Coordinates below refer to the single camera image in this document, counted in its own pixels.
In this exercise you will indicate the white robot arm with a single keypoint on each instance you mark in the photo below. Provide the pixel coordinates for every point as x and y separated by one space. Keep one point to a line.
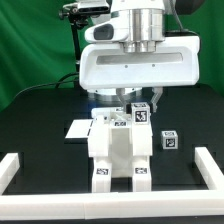
131 50

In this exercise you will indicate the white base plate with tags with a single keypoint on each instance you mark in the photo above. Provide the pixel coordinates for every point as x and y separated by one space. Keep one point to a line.
79 129

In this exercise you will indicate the white chair back frame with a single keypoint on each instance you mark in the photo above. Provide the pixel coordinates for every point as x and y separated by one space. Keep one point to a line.
99 136

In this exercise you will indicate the camera on stand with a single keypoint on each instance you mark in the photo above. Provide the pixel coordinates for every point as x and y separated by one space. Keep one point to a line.
88 6

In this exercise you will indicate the black camera stand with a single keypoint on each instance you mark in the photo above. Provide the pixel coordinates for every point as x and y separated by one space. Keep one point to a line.
77 22

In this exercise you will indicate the white U-shaped obstacle fence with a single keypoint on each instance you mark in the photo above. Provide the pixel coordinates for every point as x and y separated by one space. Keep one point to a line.
115 205

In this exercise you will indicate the green backdrop curtain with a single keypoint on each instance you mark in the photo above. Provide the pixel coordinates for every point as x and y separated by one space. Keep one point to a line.
36 46

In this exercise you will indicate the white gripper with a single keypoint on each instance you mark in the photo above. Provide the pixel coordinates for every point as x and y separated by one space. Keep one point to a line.
105 64

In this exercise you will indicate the white tagged cube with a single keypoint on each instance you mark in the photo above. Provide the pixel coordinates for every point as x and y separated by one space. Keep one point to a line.
169 139
140 112

